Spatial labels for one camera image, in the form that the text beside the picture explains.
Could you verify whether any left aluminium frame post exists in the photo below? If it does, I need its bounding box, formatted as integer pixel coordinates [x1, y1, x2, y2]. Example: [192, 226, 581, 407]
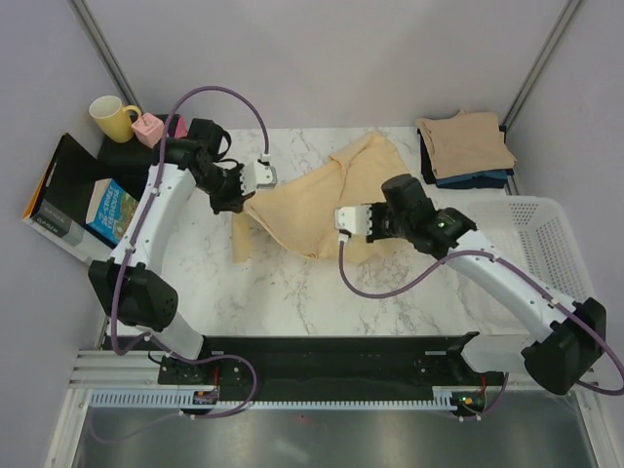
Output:
[67, 0, 139, 105]

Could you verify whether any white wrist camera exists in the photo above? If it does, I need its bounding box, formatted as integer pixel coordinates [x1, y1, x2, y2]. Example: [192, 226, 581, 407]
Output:
[240, 161, 278, 195]
[333, 204, 373, 237]

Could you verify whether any yellow mug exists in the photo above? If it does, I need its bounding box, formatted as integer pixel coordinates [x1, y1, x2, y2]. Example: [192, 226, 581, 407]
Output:
[89, 96, 142, 143]

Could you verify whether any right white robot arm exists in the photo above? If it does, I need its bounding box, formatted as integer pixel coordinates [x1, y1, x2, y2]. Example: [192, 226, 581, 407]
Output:
[364, 174, 611, 395]

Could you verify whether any folded tan t shirt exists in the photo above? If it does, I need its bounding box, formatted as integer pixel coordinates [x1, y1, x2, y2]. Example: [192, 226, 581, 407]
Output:
[416, 110, 516, 179]

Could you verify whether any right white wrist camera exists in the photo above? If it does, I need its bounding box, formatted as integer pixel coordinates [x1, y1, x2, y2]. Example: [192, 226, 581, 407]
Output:
[333, 204, 373, 237]

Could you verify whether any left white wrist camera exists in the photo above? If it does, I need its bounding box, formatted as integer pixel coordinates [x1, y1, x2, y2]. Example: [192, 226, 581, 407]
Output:
[240, 161, 278, 195]

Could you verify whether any black and pink box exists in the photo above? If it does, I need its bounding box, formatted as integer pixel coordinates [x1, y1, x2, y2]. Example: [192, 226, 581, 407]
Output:
[95, 112, 191, 170]

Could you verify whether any folded black t shirt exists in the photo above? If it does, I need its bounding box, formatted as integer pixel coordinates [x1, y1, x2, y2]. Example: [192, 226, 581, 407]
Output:
[416, 130, 437, 185]

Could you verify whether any right aluminium frame post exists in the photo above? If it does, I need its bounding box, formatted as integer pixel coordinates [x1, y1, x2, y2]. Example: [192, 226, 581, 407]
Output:
[502, 0, 585, 131]

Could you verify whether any blue paperback book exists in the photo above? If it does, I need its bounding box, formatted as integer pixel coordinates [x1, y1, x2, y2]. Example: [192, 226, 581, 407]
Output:
[86, 178, 138, 246]

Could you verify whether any white cable duct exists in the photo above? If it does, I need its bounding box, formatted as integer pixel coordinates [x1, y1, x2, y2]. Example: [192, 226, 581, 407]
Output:
[89, 388, 469, 411]

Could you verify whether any white plastic basket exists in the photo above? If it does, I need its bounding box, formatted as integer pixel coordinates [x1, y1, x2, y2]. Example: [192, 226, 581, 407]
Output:
[460, 195, 603, 332]

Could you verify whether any aluminium frame post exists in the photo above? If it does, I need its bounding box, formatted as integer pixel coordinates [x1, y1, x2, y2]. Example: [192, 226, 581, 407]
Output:
[502, 0, 585, 131]
[67, 0, 139, 105]

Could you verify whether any black orange file folder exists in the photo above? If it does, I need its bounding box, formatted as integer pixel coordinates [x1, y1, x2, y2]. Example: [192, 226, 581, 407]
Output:
[22, 134, 113, 264]

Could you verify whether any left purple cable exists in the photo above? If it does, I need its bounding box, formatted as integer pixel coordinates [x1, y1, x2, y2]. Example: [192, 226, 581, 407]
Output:
[109, 85, 272, 365]

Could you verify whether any purple cable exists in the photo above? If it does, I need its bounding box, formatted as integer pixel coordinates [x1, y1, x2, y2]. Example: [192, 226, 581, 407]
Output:
[109, 85, 272, 365]
[337, 233, 624, 394]

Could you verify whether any pink cube block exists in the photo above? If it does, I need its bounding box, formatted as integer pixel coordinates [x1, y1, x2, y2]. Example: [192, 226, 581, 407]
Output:
[132, 113, 165, 149]

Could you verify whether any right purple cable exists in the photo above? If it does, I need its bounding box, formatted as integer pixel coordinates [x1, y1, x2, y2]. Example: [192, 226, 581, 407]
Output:
[337, 233, 624, 394]

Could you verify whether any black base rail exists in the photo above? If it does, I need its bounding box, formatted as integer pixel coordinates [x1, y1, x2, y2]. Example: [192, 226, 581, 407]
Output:
[158, 336, 503, 400]

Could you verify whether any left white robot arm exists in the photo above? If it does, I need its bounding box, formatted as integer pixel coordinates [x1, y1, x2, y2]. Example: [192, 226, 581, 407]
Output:
[88, 134, 277, 383]

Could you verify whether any cream yellow t shirt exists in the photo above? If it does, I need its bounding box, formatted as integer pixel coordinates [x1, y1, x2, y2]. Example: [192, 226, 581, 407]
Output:
[232, 132, 409, 263]

